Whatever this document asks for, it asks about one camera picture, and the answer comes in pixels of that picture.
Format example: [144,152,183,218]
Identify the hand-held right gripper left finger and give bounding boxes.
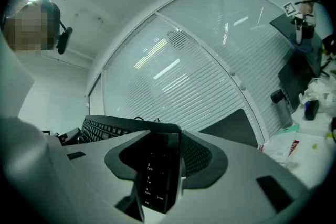
[62,130,152,224]

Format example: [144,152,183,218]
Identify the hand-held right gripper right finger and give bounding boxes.
[167,129,310,224]

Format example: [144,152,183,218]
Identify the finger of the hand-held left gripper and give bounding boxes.
[54,127,81,146]

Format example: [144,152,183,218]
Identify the black keyboard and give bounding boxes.
[78,114,183,215]

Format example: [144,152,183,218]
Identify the white paper sheets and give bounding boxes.
[258,130,298,165]

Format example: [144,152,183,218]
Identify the black chair backrest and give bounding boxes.
[196,108,259,148]

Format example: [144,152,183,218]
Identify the person's white shirt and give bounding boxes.
[0,30,69,224]
[312,0,335,39]

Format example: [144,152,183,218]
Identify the red packet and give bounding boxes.
[288,139,300,156]

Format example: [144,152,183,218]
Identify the teal paper envelope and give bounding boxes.
[276,123,300,135]

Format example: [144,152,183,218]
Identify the grey bottle with black lid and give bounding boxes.
[270,89,293,129]

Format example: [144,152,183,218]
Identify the small black box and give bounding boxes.
[303,99,320,121]

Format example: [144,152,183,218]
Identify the person's head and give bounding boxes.
[2,0,61,56]

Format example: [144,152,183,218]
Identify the white plastic bag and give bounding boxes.
[298,76,336,114]

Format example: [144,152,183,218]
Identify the black monitor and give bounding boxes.
[269,13,324,114]

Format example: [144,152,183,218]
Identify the black keyboard cable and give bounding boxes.
[133,116,161,123]

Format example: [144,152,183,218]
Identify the black head-worn camera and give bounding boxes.
[56,20,74,55]

